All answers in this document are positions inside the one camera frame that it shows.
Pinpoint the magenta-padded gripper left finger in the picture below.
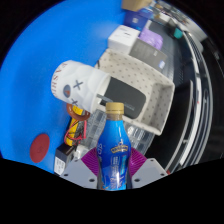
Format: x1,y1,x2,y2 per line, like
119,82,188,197
59,147,101,190

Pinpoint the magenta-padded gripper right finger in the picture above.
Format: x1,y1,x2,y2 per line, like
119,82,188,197
127,147,169,190

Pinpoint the blue drink bottle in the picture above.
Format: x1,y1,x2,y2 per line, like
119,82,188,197
96,102,132,191

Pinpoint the black box with white label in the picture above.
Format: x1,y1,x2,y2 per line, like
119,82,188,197
53,143,81,177

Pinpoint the flat round red coaster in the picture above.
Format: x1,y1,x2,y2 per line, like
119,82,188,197
29,133,51,164

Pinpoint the spoon in mug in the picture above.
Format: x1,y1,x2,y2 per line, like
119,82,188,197
96,94,114,104

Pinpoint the black overhead shelf unit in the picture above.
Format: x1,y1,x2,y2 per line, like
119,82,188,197
166,6,218,174

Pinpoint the white mug with face print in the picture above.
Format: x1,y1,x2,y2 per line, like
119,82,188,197
50,59,112,123

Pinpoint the beige dotted storage tray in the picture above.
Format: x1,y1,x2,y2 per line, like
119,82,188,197
94,48,176,136

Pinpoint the dark grey carton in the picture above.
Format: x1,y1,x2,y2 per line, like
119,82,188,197
129,38,168,73

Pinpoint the purple bag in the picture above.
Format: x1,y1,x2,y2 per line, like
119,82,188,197
138,28,164,50

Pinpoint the small white box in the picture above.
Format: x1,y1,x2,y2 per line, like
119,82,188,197
107,24,141,55

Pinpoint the blue box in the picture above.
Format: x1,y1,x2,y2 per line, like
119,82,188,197
123,9,154,32

